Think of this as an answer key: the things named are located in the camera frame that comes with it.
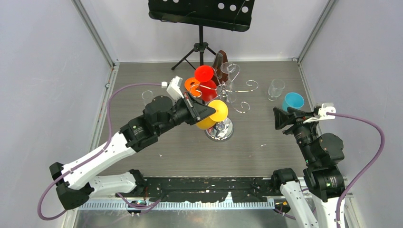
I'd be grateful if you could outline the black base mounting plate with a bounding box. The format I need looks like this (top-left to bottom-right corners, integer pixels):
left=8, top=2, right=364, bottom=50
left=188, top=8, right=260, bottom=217
left=138, top=177, right=303, bottom=204

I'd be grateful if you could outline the chrome wine glass rack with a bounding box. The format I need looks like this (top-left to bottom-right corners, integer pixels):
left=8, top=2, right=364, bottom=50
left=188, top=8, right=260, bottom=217
left=190, top=83, right=250, bottom=142

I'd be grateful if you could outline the brown metronome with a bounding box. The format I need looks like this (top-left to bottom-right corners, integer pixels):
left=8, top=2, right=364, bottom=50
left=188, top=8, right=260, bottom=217
left=212, top=50, right=229, bottom=86

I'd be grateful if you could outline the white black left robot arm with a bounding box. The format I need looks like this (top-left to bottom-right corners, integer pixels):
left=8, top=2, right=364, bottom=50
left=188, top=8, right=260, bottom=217
left=49, top=93, right=218, bottom=210

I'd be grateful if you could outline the red wine glass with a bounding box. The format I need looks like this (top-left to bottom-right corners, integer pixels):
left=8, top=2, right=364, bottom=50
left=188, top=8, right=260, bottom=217
left=194, top=65, right=217, bottom=102

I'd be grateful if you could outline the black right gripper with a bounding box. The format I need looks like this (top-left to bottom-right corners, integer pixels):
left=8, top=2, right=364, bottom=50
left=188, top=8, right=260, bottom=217
left=272, top=106, right=320, bottom=164

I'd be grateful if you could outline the black music stand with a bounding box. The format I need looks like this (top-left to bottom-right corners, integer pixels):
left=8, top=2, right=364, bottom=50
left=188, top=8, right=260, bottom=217
left=148, top=0, right=255, bottom=84

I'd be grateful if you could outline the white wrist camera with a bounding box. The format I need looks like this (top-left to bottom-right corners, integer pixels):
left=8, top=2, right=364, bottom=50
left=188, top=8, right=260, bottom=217
left=166, top=76, right=184, bottom=101
left=303, top=103, right=336, bottom=124

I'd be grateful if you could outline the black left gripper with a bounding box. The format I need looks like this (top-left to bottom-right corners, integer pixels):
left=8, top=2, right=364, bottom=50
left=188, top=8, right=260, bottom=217
left=157, top=91, right=216, bottom=135

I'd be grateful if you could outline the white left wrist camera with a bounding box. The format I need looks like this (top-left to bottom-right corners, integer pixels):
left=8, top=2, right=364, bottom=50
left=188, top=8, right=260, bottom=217
left=166, top=76, right=184, bottom=101

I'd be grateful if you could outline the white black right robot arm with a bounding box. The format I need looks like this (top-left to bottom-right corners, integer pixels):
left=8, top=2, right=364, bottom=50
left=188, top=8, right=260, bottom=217
left=271, top=103, right=345, bottom=228

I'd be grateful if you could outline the aluminium frame rail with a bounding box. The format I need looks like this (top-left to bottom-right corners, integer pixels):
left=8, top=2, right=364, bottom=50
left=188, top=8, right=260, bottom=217
left=77, top=193, right=277, bottom=210

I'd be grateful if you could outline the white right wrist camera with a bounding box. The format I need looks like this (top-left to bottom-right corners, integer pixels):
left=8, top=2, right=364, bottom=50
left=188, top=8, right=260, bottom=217
left=303, top=103, right=336, bottom=124

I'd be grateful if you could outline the yellow wine glass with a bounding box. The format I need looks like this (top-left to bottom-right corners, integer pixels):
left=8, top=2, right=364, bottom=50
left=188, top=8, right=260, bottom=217
left=196, top=100, right=229, bottom=130

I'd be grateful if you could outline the clear textured wine glass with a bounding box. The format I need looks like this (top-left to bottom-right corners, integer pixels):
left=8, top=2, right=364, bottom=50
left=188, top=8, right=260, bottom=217
left=268, top=79, right=285, bottom=101

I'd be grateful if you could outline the blue wine glass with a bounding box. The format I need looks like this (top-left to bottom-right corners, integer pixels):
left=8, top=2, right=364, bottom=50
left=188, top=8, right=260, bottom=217
left=282, top=92, right=305, bottom=111

